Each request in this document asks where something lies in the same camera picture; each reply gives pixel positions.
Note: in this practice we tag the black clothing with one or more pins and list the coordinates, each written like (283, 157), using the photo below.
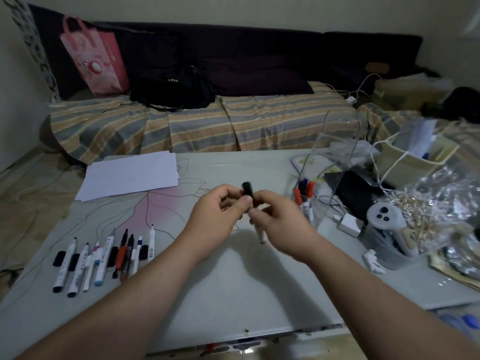
(459, 101)

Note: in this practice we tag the person's right hand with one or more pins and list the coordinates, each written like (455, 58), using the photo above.
(285, 228)

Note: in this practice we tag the blue capped marker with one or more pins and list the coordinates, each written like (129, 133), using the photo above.
(303, 185)

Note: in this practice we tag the white marker pen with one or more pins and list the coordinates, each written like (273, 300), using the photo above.
(261, 236)

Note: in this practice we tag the black marker cap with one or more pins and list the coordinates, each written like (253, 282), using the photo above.
(112, 257)
(74, 261)
(247, 191)
(58, 258)
(143, 252)

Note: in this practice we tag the pink tote bag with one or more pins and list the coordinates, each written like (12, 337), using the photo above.
(95, 58)

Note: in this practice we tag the white paper sheets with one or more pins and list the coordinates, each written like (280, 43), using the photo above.
(129, 175)

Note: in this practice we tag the person's right thumb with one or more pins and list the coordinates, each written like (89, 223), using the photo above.
(258, 217)

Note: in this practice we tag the patterned curtain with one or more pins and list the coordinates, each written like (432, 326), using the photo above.
(32, 37)

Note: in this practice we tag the black pouch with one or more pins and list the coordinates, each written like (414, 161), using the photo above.
(354, 193)

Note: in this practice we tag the black bag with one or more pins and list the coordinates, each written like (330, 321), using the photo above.
(168, 84)

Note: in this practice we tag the white patterned tray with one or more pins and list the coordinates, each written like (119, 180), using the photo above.
(305, 163)

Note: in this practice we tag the striped bed cover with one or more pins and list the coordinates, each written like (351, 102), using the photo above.
(210, 121)

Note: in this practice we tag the clear plastic container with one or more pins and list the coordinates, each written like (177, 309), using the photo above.
(382, 251)

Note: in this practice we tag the bag of wooden clothespins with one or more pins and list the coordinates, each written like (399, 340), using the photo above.
(431, 209)

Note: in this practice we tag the small white figurine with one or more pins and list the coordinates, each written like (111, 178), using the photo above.
(373, 260)

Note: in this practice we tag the silver foil packet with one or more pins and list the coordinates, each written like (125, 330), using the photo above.
(463, 254)

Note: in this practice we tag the blue plastic object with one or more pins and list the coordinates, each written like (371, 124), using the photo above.
(459, 323)

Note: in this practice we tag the dark sofa backrest cushions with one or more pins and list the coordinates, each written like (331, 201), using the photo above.
(240, 58)

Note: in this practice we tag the person's left forearm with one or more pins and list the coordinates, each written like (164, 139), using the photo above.
(123, 299)

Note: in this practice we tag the row of assorted uncapped markers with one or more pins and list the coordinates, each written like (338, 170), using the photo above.
(101, 258)

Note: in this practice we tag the white charger adapter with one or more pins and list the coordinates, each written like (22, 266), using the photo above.
(350, 224)

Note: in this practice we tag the red capped marker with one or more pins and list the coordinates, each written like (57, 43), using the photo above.
(309, 188)
(297, 197)

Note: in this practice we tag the person's left thumb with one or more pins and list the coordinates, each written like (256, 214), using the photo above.
(243, 209)

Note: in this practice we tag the white folded paper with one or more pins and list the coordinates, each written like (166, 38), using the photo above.
(423, 135)

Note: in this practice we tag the person's right forearm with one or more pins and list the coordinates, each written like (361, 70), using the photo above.
(375, 307)

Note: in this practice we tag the beige storage box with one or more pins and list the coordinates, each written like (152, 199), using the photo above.
(416, 159)

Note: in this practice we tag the clear acrylic pen holder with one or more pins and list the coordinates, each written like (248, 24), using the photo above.
(332, 164)

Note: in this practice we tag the white handheld controller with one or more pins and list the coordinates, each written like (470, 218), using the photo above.
(390, 224)

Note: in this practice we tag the person's left hand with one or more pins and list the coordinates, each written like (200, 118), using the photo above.
(210, 221)

